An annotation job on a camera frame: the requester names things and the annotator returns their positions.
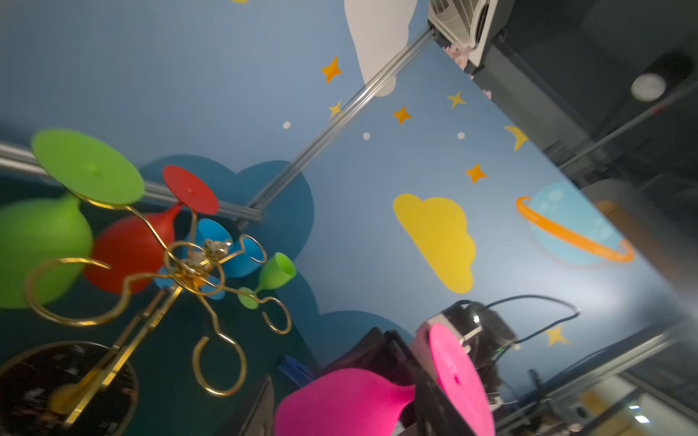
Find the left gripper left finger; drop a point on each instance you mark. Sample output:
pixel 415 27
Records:
pixel 255 415

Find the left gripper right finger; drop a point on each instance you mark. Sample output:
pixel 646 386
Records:
pixel 435 414

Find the pink wine glass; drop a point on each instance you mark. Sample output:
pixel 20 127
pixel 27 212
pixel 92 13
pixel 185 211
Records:
pixel 359 402

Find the green wine glass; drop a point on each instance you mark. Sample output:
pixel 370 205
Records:
pixel 40 230
pixel 276 273

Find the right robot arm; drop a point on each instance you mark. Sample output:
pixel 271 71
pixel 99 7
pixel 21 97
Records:
pixel 353 339

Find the red wine glass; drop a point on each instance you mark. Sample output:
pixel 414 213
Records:
pixel 132 245

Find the blue stapler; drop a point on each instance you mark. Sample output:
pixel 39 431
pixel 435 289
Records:
pixel 296 372

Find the white air conditioner unit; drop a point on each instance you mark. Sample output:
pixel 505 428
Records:
pixel 466 27

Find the right frame post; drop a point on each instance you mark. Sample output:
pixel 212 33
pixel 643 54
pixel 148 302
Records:
pixel 347 114

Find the back frame bar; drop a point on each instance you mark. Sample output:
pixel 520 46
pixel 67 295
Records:
pixel 21 160

